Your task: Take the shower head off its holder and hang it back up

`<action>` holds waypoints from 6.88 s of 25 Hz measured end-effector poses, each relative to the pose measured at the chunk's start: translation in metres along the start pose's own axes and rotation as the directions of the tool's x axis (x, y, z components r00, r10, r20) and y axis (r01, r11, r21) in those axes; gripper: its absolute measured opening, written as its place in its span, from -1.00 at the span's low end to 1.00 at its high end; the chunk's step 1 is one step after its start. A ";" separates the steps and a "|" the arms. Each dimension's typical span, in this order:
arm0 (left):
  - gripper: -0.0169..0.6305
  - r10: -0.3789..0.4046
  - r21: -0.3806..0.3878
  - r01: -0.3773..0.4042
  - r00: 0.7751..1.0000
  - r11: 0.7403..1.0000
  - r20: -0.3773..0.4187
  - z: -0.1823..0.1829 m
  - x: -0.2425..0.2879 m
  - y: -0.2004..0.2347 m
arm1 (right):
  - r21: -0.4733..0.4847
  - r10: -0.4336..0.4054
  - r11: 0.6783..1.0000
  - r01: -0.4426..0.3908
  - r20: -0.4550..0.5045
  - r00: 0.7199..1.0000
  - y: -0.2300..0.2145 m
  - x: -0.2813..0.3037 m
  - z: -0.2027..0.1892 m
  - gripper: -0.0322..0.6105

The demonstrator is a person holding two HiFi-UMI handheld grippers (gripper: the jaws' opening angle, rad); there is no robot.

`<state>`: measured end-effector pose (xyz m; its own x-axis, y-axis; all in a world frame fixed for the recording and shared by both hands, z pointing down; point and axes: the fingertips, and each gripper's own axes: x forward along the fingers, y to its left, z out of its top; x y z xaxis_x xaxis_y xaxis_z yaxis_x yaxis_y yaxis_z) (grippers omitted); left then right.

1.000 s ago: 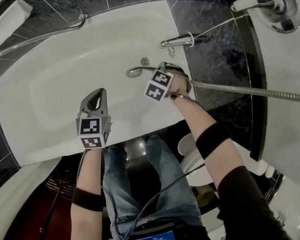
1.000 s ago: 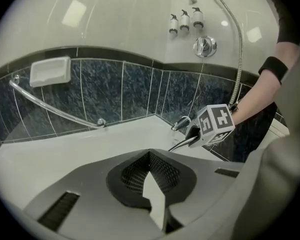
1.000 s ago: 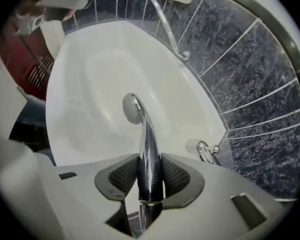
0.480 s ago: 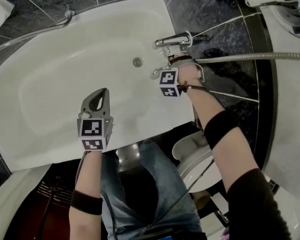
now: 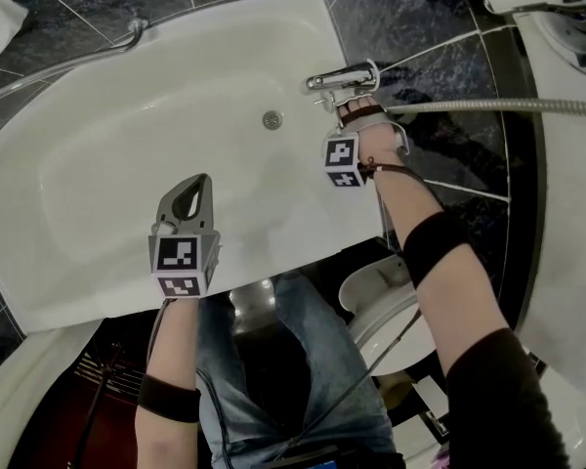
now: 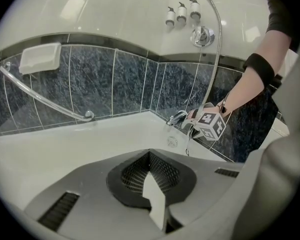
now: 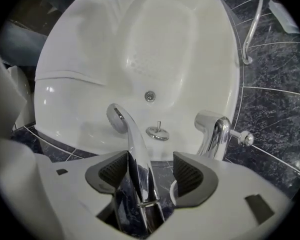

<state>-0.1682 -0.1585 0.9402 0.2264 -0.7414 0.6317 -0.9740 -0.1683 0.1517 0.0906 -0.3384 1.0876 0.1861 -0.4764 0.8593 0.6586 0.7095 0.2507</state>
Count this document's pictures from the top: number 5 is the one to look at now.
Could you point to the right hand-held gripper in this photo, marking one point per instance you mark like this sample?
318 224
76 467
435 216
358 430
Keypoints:
342 154

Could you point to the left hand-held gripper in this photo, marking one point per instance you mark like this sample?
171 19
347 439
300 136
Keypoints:
176 254

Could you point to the person's right forearm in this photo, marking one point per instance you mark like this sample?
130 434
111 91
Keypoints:
410 198

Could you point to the person's left forearm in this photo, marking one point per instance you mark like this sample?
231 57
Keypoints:
168 340

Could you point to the person's right hand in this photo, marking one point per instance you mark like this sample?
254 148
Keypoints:
376 147

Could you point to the thin dark wrist tie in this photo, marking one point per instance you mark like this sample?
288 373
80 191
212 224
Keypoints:
373 168

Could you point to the chrome overflow knob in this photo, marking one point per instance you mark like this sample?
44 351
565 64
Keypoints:
326 100

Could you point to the chrome bathtub spout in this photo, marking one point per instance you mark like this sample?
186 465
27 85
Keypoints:
344 77

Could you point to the round bathtub drain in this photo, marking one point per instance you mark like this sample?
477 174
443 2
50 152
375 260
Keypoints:
272 119

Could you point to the white bathtub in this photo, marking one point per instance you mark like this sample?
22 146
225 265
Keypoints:
102 164

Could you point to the black elastic armband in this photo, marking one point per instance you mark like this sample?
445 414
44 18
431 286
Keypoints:
437 247
168 398

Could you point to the white toilet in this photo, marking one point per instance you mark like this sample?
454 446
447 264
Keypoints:
381 311

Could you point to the black tripod stand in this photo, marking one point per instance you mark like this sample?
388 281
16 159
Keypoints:
110 359

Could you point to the chrome grab bar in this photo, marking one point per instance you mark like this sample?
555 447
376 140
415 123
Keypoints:
68 69

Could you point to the person's blue jeans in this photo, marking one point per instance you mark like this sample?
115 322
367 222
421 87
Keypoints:
298 359

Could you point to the white soap dish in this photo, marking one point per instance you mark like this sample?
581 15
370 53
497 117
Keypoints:
0 32

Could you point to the chrome shower mixer valve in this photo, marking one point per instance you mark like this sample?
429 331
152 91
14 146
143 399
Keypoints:
566 12

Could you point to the person's dark jacket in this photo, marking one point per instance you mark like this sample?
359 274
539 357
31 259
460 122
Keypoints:
498 398

